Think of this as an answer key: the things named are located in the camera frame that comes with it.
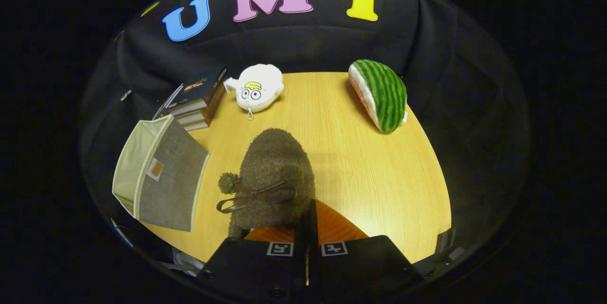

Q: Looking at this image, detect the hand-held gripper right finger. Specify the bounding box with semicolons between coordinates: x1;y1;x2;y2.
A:
306;199;425;299

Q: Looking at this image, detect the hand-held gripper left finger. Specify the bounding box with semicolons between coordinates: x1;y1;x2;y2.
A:
197;219;308;299

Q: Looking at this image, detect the dark blue book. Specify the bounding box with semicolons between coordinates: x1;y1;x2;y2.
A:
166;66;228;117

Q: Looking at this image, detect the black backdrop cloth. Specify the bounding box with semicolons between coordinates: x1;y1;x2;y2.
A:
81;0;532;267

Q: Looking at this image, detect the white plush toy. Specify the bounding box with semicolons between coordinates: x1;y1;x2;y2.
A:
223;64;285;120

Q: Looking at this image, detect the brown fuzzy shoe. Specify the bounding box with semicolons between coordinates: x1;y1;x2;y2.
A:
217;128;316;239

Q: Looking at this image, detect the brown book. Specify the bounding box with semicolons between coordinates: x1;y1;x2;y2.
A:
175;91;227;132

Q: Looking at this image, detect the watermelon slice plush toy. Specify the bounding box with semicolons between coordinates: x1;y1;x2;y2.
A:
348;59;408;134

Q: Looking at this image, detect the grey fabric storage box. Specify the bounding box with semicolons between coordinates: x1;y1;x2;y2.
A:
112;114;210;232

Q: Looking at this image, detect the white book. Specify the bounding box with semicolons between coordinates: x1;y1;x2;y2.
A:
152;83;184;120

